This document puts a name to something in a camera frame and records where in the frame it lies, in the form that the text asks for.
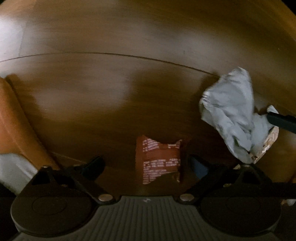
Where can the light blue paper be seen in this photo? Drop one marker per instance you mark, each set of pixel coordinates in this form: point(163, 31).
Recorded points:
point(228, 106)

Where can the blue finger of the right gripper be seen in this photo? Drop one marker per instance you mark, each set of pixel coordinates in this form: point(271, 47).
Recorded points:
point(286, 122)

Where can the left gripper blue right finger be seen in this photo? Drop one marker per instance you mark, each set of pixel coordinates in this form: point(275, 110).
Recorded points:
point(191, 170)

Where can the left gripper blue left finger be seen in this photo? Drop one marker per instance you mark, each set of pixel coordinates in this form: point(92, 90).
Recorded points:
point(88, 173)

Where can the white sock foot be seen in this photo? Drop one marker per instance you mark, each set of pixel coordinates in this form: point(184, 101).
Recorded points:
point(16, 172)

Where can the dark red candy wrapper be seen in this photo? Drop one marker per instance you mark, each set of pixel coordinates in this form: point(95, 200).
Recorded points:
point(154, 159)

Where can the latte coffee stick packet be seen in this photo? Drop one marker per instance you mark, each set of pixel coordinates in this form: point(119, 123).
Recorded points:
point(258, 152)

